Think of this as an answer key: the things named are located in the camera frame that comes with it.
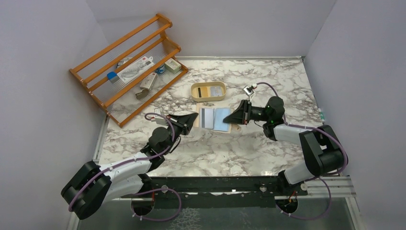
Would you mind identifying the grey white stapler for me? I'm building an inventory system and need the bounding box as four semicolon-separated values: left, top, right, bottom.
135;72;158;100

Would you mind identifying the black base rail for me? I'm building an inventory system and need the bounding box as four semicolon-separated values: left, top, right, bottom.
85;170;308;210

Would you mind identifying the beige leather card holder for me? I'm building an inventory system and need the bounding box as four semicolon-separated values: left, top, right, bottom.
193;103;241;134

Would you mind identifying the grey card with black stripe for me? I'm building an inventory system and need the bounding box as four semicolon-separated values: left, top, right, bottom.
200;108;214;129

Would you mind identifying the green white wall item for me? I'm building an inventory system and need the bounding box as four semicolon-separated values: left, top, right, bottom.
318;108;326;123

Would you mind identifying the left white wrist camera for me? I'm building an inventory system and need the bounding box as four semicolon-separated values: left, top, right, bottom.
151;108;167;126

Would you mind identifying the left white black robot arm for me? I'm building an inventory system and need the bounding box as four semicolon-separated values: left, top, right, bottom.
61;113;199;220

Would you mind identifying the beige oval tray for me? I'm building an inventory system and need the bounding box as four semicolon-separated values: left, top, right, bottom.
191;81;226;102

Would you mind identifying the grey blue credit card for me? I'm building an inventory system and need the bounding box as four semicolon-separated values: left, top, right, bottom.
210;85;223;97

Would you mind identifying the blue white tape roll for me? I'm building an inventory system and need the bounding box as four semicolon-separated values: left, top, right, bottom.
155;64;165;74

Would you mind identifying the white flat package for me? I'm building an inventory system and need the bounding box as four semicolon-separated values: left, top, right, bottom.
117;56;155;83

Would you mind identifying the blue capped item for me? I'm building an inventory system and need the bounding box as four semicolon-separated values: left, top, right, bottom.
107;71;120;84

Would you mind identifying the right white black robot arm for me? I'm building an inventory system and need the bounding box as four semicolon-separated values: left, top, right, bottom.
223;96;348;185

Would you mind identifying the orange wooden shelf rack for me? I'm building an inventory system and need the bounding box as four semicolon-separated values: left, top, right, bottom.
69;13;188;127

